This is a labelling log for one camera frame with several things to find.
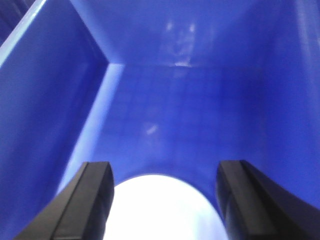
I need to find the light blue plate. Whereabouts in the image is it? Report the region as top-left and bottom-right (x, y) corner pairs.
(103, 174), (228, 240)

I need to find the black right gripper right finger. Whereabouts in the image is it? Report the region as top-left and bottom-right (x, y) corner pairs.
(216, 160), (320, 240)

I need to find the blue plastic bin middle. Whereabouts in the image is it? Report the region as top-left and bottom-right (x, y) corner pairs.
(0, 0), (320, 240)

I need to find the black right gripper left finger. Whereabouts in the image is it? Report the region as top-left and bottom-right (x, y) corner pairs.
(15, 161), (115, 240)

